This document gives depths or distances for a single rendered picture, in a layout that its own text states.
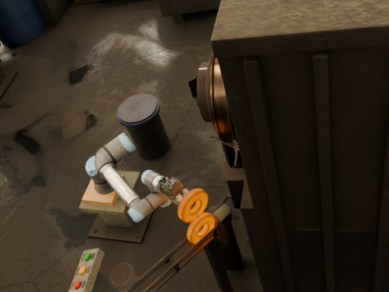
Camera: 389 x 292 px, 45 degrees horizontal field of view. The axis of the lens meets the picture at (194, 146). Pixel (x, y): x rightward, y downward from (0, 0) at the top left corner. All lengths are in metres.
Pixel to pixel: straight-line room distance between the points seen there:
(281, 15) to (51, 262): 2.44
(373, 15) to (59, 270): 2.55
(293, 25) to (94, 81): 3.35
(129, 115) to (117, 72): 1.26
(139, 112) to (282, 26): 2.08
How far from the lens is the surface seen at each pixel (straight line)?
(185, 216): 2.03
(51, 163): 3.96
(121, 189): 2.34
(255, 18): 1.43
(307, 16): 1.40
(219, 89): 1.96
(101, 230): 3.30
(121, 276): 2.44
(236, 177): 2.23
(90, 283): 2.40
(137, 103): 3.39
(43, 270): 3.35
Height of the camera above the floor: 2.52
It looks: 45 degrees down
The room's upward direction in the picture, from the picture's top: 19 degrees counter-clockwise
